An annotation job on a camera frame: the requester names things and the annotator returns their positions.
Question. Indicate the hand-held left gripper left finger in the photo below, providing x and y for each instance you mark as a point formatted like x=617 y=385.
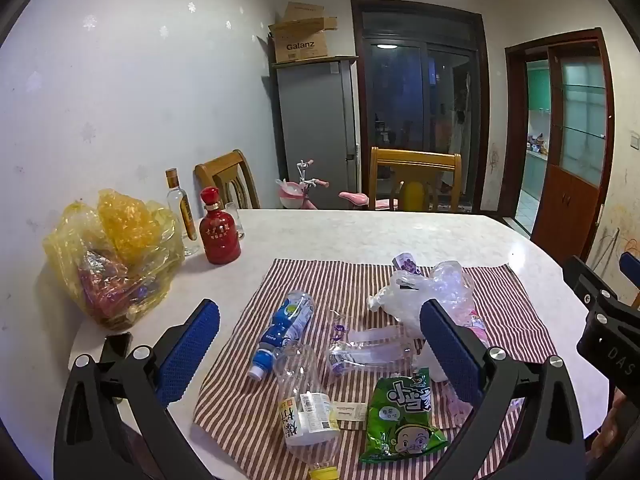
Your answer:
x=192 y=350

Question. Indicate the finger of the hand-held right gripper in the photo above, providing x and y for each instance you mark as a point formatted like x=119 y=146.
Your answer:
x=582 y=282
x=632 y=265

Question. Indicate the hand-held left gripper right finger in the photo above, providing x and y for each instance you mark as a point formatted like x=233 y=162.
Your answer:
x=450 y=355

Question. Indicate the pink white wrapper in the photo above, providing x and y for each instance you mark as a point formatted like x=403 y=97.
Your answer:
x=475 y=325

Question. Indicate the clear plastic bag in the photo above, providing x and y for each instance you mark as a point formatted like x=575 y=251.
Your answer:
x=400 y=295
x=450 y=280

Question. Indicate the crushed purple label bottle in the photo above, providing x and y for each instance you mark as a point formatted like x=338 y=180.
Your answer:
x=370 y=350

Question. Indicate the green snack packet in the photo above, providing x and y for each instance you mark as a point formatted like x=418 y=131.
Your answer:
x=400 y=420

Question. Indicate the blue label plastic bottle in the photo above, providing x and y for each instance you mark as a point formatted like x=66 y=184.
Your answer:
x=287 y=320

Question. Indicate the purple drink carton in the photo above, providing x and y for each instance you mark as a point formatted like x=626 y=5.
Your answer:
x=405 y=262

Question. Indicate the clear bottle with yellow cap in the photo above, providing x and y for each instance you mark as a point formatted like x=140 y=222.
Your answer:
x=305 y=410

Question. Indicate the person's right hand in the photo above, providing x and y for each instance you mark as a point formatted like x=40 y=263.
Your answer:
x=612 y=425

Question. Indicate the red striped cloth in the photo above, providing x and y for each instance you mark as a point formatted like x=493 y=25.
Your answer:
x=240 y=385

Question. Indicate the black flat object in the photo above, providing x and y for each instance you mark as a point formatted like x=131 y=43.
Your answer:
x=117 y=344

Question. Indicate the brown wooden glass door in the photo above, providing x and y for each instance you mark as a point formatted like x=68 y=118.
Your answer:
x=565 y=205

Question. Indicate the red ceramic bottle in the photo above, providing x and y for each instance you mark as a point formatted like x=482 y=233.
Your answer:
x=220 y=240

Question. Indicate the yellow plastic bag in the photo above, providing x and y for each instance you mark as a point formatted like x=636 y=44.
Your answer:
x=120 y=230

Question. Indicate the clear drinking glass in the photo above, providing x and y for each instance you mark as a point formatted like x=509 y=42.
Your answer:
x=235 y=215

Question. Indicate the clear glass liquor bottle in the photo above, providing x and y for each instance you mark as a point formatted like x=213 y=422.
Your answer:
x=175 y=200

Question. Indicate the yellow rounded object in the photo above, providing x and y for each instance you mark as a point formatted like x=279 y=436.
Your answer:
x=414 y=197

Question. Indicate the pink children's bicycle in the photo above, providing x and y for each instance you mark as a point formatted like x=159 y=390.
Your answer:
x=292 y=195

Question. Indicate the wooden chair with oval back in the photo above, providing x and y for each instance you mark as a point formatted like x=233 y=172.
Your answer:
x=220 y=165

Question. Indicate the wooden chair with flat back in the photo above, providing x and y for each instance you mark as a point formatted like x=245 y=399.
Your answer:
x=415 y=157

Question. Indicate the grey refrigerator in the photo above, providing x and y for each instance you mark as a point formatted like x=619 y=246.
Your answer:
x=310 y=125

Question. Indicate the dark sliding glass door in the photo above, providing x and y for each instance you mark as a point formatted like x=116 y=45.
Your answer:
x=400 y=90

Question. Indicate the cardboard box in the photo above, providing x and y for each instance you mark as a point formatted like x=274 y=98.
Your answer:
x=300 y=45

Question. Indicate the white light switch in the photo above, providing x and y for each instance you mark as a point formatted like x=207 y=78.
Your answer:
x=635 y=140

